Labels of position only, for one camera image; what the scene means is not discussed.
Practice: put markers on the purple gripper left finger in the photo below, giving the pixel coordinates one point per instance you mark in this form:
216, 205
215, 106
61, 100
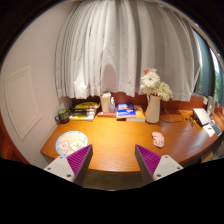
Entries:
73, 167

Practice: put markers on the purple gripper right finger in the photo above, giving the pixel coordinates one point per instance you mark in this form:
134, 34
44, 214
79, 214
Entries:
154, 167

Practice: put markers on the round cartoon mouse pad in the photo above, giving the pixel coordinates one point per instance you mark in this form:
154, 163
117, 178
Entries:
70, 142

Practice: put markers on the pink computer mouse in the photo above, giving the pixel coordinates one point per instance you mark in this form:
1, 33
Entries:
158, 139

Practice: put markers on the dark green mug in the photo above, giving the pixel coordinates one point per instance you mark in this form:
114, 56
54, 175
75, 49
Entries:
62, 116

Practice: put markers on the yellow book under blue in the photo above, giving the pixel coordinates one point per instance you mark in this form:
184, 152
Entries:
140, 117

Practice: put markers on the white ceramic vase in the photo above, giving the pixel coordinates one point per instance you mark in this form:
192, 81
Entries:
152, 112

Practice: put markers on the stack of yellow books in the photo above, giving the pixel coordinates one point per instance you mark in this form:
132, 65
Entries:
85, 111

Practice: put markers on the small clear bottle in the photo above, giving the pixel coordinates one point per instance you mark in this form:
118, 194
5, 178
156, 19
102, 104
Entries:
112, 105

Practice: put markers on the white and pink flowers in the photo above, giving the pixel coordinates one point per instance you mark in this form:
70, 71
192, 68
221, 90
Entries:
152, 85

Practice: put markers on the white curtain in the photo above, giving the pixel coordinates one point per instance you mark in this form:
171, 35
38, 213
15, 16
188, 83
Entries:
104, 45

